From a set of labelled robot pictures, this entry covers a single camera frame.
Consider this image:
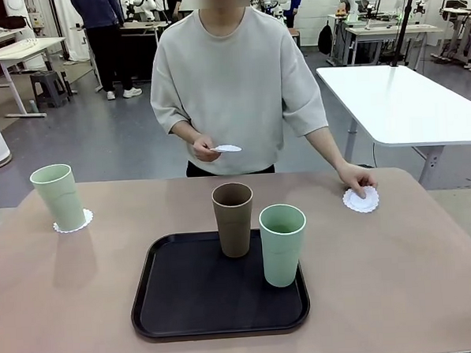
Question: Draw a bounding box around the person's right hand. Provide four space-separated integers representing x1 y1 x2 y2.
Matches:
191 134 222 163

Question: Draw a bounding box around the person's left hand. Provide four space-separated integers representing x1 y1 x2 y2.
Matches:
336 161 379 201

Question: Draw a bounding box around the white scalloped paper coaster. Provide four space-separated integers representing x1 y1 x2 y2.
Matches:
51 208 95 235
208 143 243 154
341 185 380 215

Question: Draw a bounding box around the brown tall cup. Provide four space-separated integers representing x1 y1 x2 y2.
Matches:
211 182 258 260

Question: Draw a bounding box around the mint green tall cup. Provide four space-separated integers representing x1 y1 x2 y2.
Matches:
258 203 310 290

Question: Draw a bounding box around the pale yellow-green tall cup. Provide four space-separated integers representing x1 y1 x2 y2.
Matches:
28 163 88 232

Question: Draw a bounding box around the person's right forearm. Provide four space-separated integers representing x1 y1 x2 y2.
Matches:
168 118 203 146

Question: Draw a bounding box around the person's left forearm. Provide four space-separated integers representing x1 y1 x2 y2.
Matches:
304 125 353 174

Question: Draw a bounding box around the person in beige shirt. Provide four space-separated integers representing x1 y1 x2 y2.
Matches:
144 0 331 180

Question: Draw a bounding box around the black backpack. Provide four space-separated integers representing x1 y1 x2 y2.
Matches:
316 21 335 57

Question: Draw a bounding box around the black plastic tray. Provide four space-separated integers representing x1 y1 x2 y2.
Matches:
126 226 312 344

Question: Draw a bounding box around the beige background work table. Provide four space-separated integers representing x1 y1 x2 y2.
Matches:
342 21 446 67

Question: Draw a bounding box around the person in navy clothes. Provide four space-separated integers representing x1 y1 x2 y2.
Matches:
69 0 144 103

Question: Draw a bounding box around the black pole stand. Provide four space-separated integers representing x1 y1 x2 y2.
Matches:
386 0 423 69

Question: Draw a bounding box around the grey plastic stool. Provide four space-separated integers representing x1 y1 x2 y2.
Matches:
29 69 74 111

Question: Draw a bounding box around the white desk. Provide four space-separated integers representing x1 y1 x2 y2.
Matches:
0 36 72 121

